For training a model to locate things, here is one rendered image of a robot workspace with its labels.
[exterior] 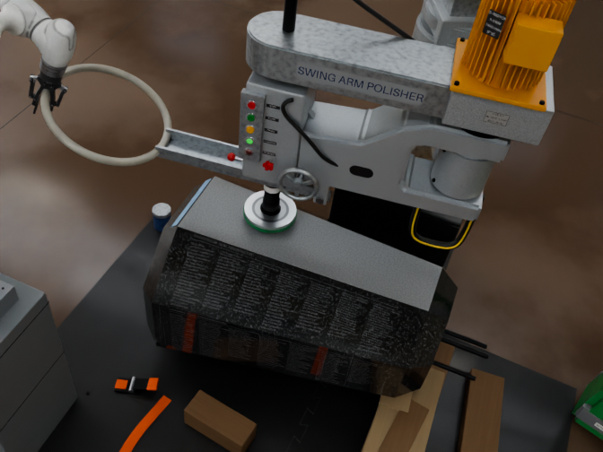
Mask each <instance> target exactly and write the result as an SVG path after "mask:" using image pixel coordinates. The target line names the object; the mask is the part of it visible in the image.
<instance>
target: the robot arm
mask: <svg viewBox="0 0 603 452"><path fill-rule="evenodd" d="M0 9H1V12H0V37H1V34H2V32H3V31H5V30H7V31H8V32H9V33H10V34H12V35H15V36H16V35H17V36H21V37H24V38H27V37H28V38H29V39H30V40H31V41H32V42H33V43H34V44H35V45H36V46H37V48H38V49H39V52H40V53H41V54H42V55H41V59H40V63H39V68H40V72H39V75H38V76H34V74H31V76H30V79H29V80H30V83H31V84H30V90H29V98H33V102H32V105H33V106H35V108H34V110H33V114H35V113H36V110H37V107H38V104H39V95H40V94H41V92H42V91H43V89H48V90H50V102H49V106H50V111H53V108H54V106H57V107H59V105H60V103H61V100H62V98H63V96H64V94H65V93H66V92H67V89H68V87H67V86H64V85H62V83H61V80H62V77H63V76H64V75H65V71H66V69H67V67H68V64H69V61H70V60H71V59H72V57H73V55H74V50H75V45H76V30H75V27H74V25H73V24H72V23H71V22H70V21H68V20H66V19H62V18H58V19H55V20H52V19H51V18H50V17H49V16H48V14H47V13H46V12H45V11H44V10H43V9H42V8H41V7H40V6H39V5H38V4H37V3H35V2H34V1H33V0H0ZM37 80H38V82H39V84H40V87H39V88H38V90H37V92H36V93H35V94H34V93H33V92H34V85H35V82H36V81H37ZM58 88H60V91H61V92H60V95H59V97H58V100H57V101H56V89H58Z"/></svg>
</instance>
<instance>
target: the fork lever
mask: <svg viewBox="0 0 603 452"><path fill-rule="evenodd" d="M166 132H167V133H169V134H170V141H169V143H168V145H167V146H166V147H163V146H160V145H155V150H157V151H158V152H159V153H160V154H159V155H158V156H157V157H161V158H163V159H167V160H171V161H177V162H180V163H184V164H187V165H191V166H195V167H198V168H201V169H205V170H211V171H214V172H218V173H222V174H225V175H229V176H232V177H235V178H242V179H246V180H248V181H252V182H256V183H259V184H263V185H266V186H270V187H276V188H279V187H278V185H277V184H273V183H269V182H266V181H262V180H257V179H254V178H247V177H244V176H242V161H237V160H234V161H229V160H228V158H227V155H228V154H229V153H230V152H233V153H235V155H236V156H238V154H239V146H238V145H234V144H230V143H225V142H221V141H217V140H214V139H210V138H206V137H203V136H200V135H193V134H190V133H186V132H182V131H179V130H176V129H172V128H168V127H167V128H166ZM284 188H285V189H286V190H287V191H290V192H295V191H294V190H293V189H292V188H291V187H284ZM313 188H314V186H311V185H308V186H304V187H303V190H302V191H300V195H304V196H307V195H309V194H310V193H311V192H312V191H313ZM331 194H332V191H331V190H329V191H328V200H327V201H328V202H329V201H330V197H331ZM316 203H317V204H323V203H324V199H323V198H321V197H317V198H316Z"/></svg>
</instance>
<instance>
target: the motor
mask: <svg viewBox="0 0 603 452"><path fill-rule="evenodd" d="M576 1H577V0H481V3H480V5H479V8H478V11H477V14H476V18H475V21H474V24H473V27H472V30H471V32H470V35H469V38H468V39H465V38H457V42H456V48H455V55H454V61H453V67H452V74H451V80H450V91H455V92H460V93H464V94H467V95H472V96H476V97H480V98H484V99H488V100H495V101H499V102H503V103H507V104H511V105H515V106H519V107H523V108H527V109H534V110H538V111H543V112H546V71H547V70H548V67H549V66H550V64H551V62H552V60H553V57H554V55H555V52H556V50H557V48H558V46H559V44H560V42H561V40H562V37H563V35H564V26H565V24H566V23H567V21H568V19H569V16H570V14H571V12H572V9H573V7H574V5H575V3H576Z"/></svg>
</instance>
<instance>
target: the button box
mask: <svg viewBox="0 0 603 452"><path fill-rule="evenodd" d="M249 100H253V101H255V102H256V103H257V105H258V106H257V108H256V109H249V108H248V107H247V102H248V101H249ZM265 106H266V94H262V93H258V92H254V91H248V90H247V89H246V88H243V89H242V91H241V93H240V133H239V154H238V157H239V158H242V159H245V160H249V161H255V162H260V161H261V152H262V140H263V129H264V117H265ZM248 113H252V114H254V115H255V116H256V118H257V119H256V121H255V122H249V121H248V120H247V119H246V115H247V114H248ZM248 125H251V126H254V127H255V129H256V132H255V133H254V134H249V133H248V132H247V131H246V129H245V127H246V126H248ZM248 136H249V137H252V138H253V139H254V140H255V143H254V144H253V145H248V144H246V143H245V138H246V137H248ZM246 148H250V149H252V150H253V152H254V155H253V156H248V155H246V154H245V153H244V150H245V149H246Z"/></svg>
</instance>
